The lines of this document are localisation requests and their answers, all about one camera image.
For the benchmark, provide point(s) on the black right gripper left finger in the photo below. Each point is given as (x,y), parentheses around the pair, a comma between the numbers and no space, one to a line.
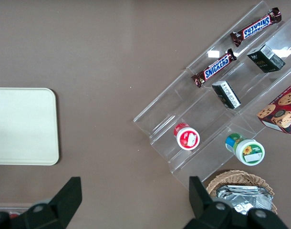
(59,205)

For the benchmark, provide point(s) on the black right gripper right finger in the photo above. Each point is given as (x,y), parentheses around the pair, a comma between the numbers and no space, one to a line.
(205,210)

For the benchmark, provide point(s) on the light tan wicker basket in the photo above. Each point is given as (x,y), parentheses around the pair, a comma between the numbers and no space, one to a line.
(241,175)

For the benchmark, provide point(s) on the cream rectangular tray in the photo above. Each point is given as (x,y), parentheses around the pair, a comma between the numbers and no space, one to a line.
(23,126)

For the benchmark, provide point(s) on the stack of foil trays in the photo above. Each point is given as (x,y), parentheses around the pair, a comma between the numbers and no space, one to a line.
(243,198)

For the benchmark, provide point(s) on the red cola bottle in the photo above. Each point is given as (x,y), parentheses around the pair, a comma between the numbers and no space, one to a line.
(13,215)

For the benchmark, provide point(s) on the red lidded cup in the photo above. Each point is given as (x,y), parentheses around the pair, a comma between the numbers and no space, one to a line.
(187,139)

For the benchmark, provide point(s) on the green lidded cup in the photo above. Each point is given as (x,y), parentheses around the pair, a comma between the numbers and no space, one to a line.
(249,151)

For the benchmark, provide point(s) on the clear acrylic stepped stand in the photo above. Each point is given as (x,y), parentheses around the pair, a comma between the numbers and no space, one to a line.
(164,114)

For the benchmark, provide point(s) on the small dark green box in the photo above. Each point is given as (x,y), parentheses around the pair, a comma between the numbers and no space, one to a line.
(264,59)
(225,95)

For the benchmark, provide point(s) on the red cookie box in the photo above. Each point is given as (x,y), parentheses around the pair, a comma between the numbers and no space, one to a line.
(283,112)

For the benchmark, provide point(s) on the Snickers chocolate bar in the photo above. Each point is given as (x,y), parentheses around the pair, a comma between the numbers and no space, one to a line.
(256,26)
(214,69)

